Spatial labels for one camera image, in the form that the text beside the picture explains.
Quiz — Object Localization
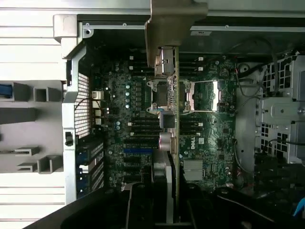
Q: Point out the black fan shroud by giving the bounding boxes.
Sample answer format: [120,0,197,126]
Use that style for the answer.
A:
[253,162,305,199]

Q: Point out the silver chipset heatsink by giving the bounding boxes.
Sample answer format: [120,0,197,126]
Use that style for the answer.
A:
[183,159,204,181]

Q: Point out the blue expansion slot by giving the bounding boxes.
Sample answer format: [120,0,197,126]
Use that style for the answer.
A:
[123,148,153,154]

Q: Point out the open black PC case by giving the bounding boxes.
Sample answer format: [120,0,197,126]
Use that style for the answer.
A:
[52,13,305,229]

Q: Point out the green motherboard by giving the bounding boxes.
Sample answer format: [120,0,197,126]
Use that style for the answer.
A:
[90,45,238,192]

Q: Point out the grey parts rack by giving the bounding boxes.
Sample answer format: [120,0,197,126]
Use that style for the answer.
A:
[0,79,67,175]

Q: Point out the metal disk bay cage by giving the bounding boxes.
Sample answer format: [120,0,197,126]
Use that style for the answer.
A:
[255,51,305,166]

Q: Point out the metal socket cover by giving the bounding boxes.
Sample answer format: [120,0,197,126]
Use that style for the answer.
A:
[187,79,219,113]

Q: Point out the CPU socket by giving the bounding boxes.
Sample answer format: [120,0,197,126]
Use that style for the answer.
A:
[146,79,192,113]

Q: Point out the blue disk caddy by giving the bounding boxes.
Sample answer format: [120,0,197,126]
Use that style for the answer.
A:
[0,83,13,100]

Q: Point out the blue disk wire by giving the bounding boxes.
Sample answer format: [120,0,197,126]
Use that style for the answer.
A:
[294,197,305,217]

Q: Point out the black looped cable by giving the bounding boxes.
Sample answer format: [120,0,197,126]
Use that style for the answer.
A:
[223,35,283,95]

